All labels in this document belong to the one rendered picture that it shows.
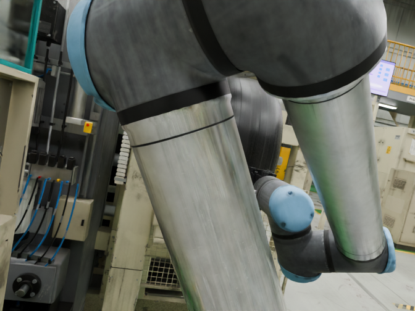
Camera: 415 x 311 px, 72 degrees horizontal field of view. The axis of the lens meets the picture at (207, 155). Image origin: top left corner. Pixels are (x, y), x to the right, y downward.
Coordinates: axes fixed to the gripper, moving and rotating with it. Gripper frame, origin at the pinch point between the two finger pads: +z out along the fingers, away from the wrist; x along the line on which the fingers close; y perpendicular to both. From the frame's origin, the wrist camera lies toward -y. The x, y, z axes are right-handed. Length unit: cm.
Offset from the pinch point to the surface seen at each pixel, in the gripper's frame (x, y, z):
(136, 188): 35.2, -12.5, 19.9
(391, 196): -368, -23, 326
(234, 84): 8.5, 33.0, 9.5
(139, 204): 32.7, -18.6, 20.0
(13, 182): 65, -9, -11
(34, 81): 63, 17, -12
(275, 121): -6.7, 22.8, 2.3
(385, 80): -296, 156, 319
